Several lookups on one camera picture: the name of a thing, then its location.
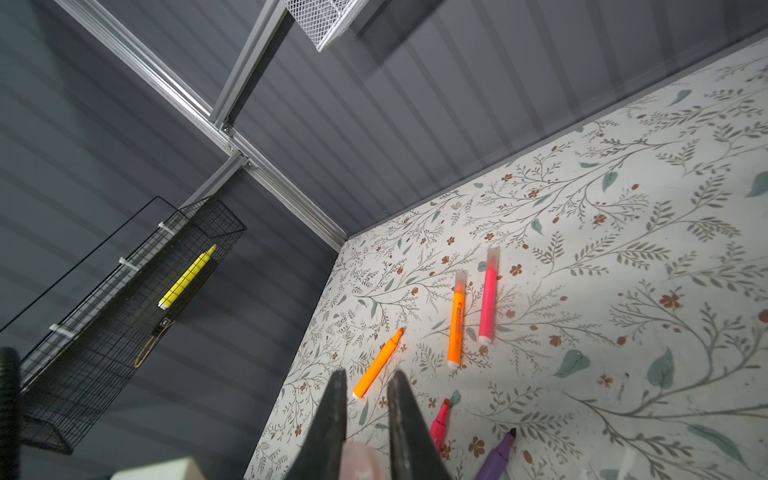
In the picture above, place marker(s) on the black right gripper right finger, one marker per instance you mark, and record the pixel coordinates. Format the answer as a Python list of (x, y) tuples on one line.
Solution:
[(412, 452)]

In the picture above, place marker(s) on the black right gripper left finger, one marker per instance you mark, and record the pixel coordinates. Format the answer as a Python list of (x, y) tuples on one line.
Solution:
[(321, 454)]

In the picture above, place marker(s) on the pink marker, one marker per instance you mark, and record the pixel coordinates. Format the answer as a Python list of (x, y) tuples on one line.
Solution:
[(439, 425), (488, 308)]

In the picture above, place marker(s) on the translucent pen cap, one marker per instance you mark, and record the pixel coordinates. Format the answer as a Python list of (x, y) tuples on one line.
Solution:
[(359, 462)]

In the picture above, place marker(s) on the purple marker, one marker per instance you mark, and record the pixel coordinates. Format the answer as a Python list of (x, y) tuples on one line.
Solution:
[(495, 464)]

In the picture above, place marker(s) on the lone orange marker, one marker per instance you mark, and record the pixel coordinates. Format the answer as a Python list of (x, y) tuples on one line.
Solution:
[(378, 364)]

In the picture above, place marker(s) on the yellow marker in basket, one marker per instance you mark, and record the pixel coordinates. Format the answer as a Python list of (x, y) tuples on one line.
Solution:
[(178, 288)]

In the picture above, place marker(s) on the black wire wall basket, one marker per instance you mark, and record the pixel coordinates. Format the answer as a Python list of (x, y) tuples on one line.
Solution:
[(89, 353)]

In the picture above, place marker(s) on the aluminium left corner post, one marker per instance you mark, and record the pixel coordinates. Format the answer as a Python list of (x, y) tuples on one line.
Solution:
[(127, 47)]

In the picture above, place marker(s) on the white wire mesh basket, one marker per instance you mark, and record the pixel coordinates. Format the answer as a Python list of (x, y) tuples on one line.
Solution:
[(323, 21)]

